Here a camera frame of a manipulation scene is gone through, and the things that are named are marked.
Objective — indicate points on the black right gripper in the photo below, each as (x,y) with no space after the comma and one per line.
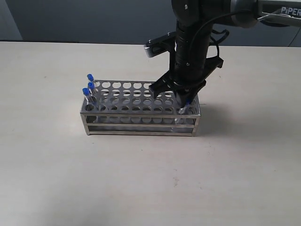
(191,66)

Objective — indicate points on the dark grey Piper robot arm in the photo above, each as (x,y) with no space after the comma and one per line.
(237,13)

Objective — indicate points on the stainless steel test tube rack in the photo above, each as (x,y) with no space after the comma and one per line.
(127,108)

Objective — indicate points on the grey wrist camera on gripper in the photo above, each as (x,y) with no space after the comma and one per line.
(157,46)

